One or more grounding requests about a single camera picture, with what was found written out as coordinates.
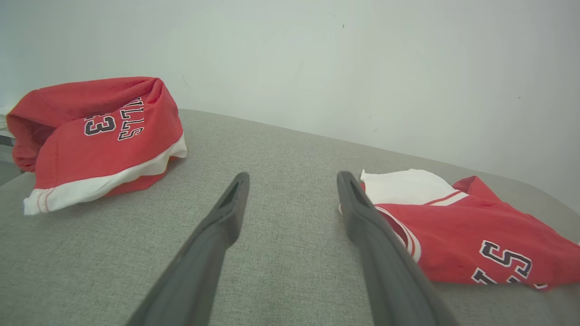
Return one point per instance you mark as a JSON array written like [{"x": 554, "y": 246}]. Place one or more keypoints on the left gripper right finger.
[{"x": 389, "y": 276}]

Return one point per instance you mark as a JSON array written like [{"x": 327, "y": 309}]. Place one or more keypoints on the red shorts white hem band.
[{"x": 104, "y": 149}]

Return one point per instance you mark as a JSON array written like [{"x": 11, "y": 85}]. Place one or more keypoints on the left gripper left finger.
[{"x": 199, "y": 271}]

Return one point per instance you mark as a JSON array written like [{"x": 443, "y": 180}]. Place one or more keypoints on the red jersey shirt white sleeves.
[{"x": 466, "y": 235}]

